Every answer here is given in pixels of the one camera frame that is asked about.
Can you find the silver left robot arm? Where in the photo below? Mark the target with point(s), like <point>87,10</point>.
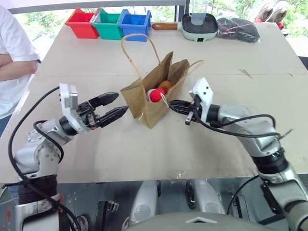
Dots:
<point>45,154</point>

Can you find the brown paper bag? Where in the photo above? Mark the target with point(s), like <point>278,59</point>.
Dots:
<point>144,113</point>

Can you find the silver robot leg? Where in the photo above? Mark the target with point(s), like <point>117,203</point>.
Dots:
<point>207,197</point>
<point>144,202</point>

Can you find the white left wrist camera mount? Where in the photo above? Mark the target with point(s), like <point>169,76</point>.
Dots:
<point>69,101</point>

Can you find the red and white plush toy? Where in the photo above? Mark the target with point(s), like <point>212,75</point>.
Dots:
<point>156,95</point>

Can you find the black plastic bag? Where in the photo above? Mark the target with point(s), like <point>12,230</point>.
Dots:
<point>240,30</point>

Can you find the grey window frame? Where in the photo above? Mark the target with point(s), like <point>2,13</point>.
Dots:
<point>96,5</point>

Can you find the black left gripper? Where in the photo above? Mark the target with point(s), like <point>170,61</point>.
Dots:
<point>87,115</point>

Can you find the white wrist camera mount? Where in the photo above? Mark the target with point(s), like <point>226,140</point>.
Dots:
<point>204,92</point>
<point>69,101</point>

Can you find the grey robot torso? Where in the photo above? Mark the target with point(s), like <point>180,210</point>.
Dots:
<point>204,222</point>

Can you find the person in white t-shirt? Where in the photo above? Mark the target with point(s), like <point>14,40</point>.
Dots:
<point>12,36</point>

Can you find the pink sneaker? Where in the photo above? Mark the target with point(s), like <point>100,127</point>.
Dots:
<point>280,10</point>
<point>264,10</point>

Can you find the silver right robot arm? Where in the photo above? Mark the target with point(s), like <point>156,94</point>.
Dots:
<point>262,130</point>

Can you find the green plastic bin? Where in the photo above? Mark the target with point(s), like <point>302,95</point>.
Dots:
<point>108,27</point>

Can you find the red plastic bin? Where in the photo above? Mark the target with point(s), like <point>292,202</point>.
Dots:
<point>81,25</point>

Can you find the orange plush toy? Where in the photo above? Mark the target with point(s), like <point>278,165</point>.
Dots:
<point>166,86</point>

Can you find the blue plastic bin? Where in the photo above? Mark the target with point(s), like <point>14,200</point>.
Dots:
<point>133,27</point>

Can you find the person's bare forearm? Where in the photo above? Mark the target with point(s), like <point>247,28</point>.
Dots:
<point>16,68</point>

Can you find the clear plastic measuring cup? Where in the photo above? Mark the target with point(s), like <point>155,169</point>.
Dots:
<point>198,14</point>

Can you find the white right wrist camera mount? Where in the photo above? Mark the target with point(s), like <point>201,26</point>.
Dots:
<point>204,92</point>

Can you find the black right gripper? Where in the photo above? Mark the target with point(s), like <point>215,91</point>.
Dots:
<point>197,108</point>

